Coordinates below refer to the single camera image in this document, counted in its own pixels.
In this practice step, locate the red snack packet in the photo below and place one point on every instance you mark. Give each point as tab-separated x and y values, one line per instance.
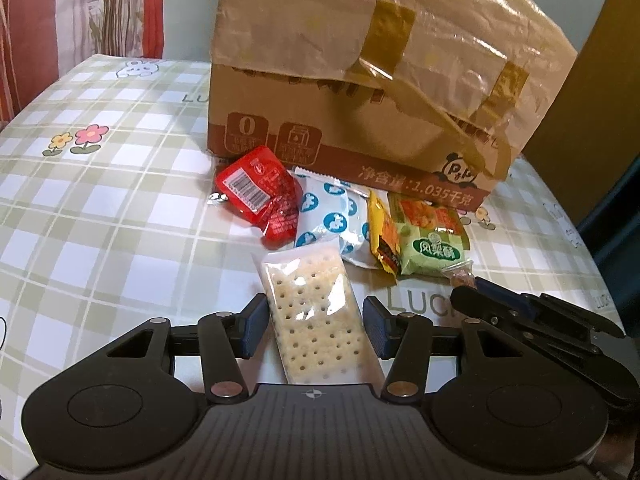
255	185

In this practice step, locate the brown cardboard box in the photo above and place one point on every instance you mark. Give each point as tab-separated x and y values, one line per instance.
280	135

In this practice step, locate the yellow snack packet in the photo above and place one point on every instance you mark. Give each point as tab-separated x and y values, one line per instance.
382	240

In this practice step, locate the green checked tablecloth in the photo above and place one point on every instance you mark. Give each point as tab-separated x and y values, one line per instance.
125	210

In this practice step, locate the clear plastic liner bag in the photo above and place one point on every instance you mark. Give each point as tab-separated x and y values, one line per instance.
310	20

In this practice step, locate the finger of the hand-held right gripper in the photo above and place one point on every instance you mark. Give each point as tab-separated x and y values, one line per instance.
475	302
500	291

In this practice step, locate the clear cracker packet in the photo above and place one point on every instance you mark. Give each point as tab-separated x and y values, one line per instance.
315	320

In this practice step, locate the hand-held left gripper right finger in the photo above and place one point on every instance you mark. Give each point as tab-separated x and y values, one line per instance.
375	327

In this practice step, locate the printed wall cloth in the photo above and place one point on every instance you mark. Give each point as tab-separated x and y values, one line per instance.
50	10

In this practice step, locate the green cake snack packet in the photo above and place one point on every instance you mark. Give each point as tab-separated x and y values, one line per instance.
430	245

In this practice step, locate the blue and white snack packet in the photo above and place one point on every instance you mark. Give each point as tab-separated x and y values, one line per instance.
325	215

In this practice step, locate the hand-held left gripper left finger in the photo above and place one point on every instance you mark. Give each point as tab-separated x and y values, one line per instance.
255	325

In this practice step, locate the clear meat jerky packet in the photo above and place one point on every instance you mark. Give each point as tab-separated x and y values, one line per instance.
457	275

